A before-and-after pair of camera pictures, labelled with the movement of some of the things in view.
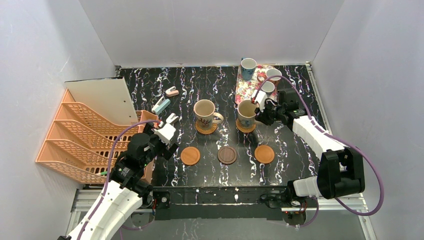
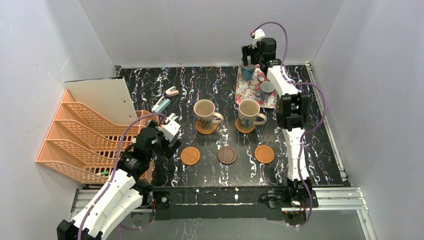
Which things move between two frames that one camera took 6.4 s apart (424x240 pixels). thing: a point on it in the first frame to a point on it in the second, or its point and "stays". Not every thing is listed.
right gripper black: x=263 y=112 to x=248 y=56
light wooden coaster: x=264 y=154 stays
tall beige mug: x=246 y=114 stays
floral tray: x=246 y=89 stays
